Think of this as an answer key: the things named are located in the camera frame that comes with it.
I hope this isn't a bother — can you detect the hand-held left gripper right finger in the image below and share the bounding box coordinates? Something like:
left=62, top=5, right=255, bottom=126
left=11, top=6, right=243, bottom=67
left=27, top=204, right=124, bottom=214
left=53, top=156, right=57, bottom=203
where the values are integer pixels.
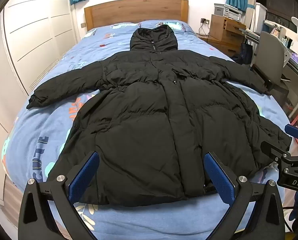
left=203, top=152, right=286, bottom=240

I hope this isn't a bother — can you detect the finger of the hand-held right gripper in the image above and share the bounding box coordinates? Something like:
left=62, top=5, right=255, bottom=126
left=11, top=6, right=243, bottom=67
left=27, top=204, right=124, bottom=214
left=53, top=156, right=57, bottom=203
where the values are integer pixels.
left=284, top=123, right=298, bottom=142
left=260, top=141, right=298, bottom=175

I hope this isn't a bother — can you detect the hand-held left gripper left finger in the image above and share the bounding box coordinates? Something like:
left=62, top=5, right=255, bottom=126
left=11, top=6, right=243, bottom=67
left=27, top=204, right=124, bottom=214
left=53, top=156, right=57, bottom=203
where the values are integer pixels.
left=18, top=151, right=100, bottom=240

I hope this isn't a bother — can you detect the black hooded puffer jacket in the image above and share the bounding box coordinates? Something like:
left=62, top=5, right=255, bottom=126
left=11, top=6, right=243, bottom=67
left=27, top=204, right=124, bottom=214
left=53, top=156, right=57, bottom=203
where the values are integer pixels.
left=26, top=27, right=293, bottom=207

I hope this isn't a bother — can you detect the blue printed bedspread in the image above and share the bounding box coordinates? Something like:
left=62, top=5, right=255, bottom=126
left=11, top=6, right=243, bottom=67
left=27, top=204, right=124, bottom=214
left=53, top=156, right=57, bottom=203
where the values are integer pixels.
left=1, top=21, right=298, bottom=240

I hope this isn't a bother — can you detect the cluttered desk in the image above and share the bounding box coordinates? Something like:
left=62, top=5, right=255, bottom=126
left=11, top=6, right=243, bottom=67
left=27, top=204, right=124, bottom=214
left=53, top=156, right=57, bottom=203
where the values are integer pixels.
left=241, top=20, right=298, bottom=120

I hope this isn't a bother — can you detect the grey office chair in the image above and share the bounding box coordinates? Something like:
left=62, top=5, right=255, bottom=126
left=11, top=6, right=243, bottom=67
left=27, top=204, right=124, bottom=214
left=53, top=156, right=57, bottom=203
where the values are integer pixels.
left=250, top=31, right=293, bottom=93

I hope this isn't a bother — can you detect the black bag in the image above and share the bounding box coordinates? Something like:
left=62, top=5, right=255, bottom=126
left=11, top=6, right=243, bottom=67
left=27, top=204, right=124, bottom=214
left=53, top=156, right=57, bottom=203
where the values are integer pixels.
left=232, top=42, right=253, bottom=65

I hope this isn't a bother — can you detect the white desk lamp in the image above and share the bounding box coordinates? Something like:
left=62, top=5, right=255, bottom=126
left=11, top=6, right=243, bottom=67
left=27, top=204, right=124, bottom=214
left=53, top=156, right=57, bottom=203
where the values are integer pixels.
left=290, top=16, right=298, bottom=43

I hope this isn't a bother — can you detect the wooden nightstand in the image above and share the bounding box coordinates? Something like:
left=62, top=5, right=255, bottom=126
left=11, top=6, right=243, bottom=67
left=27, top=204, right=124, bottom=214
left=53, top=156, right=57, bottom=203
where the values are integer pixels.
left=207, top=14, right=247, bottom=55

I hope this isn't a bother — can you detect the white printer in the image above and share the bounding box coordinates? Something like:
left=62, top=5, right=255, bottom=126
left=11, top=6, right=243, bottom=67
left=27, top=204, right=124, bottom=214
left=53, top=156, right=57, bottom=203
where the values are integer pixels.
left=225, top=5, right=245, bottom=21

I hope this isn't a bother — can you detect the white wardrobe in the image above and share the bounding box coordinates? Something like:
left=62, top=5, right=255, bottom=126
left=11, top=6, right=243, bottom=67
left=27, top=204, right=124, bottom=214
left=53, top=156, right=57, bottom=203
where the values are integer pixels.
left=0, top=0, right=77, bottom=203

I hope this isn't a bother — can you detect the wooden headboard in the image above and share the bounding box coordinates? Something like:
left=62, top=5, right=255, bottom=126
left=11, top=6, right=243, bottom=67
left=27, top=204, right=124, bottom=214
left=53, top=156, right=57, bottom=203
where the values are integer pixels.
left=84, top=0, right=189, bottom=32

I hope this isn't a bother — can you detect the wooden bed side rail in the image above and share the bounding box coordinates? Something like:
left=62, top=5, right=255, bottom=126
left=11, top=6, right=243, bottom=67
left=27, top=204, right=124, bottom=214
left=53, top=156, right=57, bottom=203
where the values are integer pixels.
left=3, top=175, right=24, bottom=222

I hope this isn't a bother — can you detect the black cable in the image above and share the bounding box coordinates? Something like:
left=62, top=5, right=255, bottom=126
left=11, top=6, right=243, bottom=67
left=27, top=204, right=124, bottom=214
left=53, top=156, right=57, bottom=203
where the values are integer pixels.
left=197, top=22, right=210, bottom=40

